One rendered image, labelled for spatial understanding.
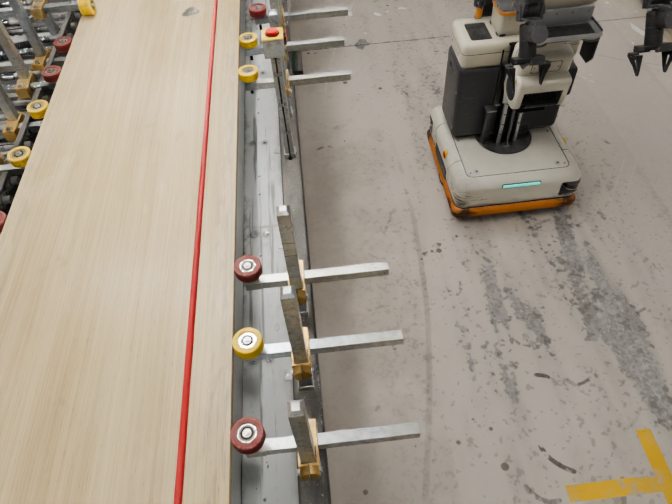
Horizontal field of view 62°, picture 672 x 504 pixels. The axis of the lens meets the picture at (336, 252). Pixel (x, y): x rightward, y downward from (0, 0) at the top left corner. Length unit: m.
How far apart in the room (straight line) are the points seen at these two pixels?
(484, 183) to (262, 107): 1.11
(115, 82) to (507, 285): 1.93
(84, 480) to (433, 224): 2.05
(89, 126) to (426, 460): 1.79
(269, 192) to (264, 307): 0.54
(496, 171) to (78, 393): 2.07
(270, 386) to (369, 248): 1.25
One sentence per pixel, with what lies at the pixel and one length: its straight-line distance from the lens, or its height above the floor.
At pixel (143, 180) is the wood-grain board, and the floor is 0.90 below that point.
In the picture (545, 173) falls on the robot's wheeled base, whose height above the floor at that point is 0.28.
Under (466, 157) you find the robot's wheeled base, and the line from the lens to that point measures 2.90.
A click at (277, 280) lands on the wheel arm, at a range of 1.69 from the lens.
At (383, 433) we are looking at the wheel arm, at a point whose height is 0.82.
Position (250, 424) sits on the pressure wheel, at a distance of 1.40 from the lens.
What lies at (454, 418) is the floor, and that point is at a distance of 2.39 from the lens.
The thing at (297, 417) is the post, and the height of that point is 1.10.
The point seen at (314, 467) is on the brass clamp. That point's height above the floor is 0.82.
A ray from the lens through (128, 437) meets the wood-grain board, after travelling 1.48.
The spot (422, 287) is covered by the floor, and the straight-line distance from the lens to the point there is 2.68.
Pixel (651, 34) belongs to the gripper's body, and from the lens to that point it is 2.29.
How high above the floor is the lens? 2.19
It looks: 51 degrees down
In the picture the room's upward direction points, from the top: 5 degrees counter-clockwise
